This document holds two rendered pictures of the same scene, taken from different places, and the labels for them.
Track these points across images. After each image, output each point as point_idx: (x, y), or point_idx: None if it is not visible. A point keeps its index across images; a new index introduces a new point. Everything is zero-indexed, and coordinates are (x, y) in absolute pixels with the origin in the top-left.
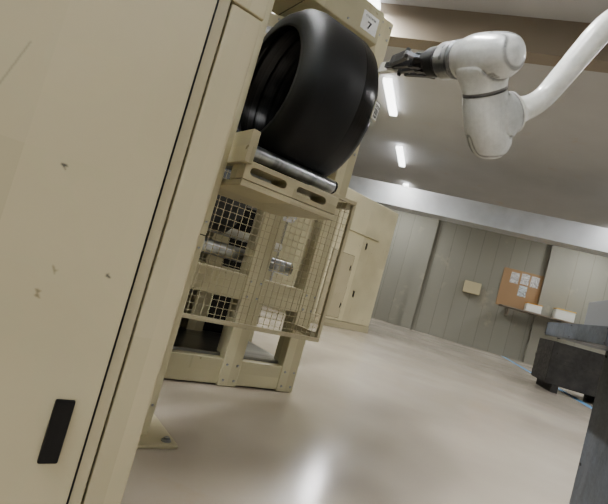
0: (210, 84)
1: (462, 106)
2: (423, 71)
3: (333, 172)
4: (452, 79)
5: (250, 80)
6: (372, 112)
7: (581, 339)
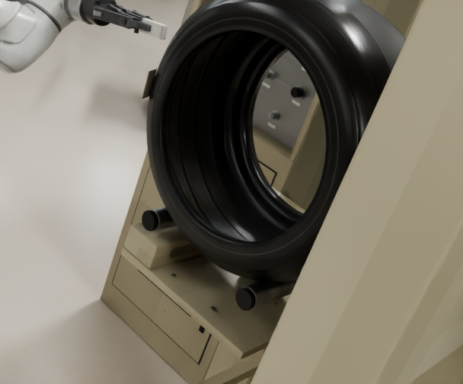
0: None
1: (54, 40)
2: (107, 24)
3: (164, 203)
4: (76, 19)
5: (307, 131)
6: (151, 88)
7: None
